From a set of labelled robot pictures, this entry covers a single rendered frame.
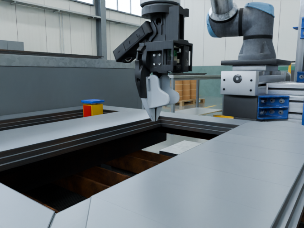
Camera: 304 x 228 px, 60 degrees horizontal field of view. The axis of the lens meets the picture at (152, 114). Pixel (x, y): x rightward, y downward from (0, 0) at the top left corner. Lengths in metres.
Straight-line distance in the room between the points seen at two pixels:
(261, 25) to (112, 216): 1.03
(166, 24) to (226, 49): 10.97
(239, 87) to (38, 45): 9.54
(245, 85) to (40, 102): 0.78
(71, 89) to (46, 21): 9.45
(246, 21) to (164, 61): 0.75
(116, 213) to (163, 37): 0.33
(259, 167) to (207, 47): 11.46
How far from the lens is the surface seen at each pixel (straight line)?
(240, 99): 1.08
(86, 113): 0.98
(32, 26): 10.30
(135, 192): 0.32
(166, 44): 0.47
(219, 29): 1.21
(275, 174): 0.41
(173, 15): 0.49
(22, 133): 0.69
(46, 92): 1.11
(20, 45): 9.35
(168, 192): 0.32
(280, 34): 10.83
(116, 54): 0.56
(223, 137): 0.60
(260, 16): 1.19
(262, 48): 1.17
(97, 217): 0.28
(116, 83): 1.36
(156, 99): 0.50
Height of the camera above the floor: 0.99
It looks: 9 degrees down
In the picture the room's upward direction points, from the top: straight up
